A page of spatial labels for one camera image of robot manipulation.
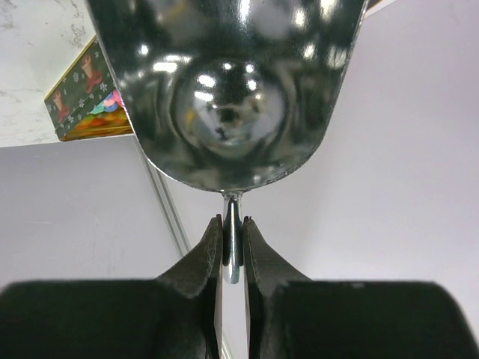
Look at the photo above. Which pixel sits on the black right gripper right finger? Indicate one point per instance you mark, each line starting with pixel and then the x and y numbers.
pixel 265 268

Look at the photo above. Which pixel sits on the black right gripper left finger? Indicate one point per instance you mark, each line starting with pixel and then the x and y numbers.
pixel 200 267

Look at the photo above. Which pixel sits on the shiny metal scoop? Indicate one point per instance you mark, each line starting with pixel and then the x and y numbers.
pixel 228 96

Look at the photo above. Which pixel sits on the gold tin of star candies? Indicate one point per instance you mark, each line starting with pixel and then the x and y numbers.
pixel 85 103

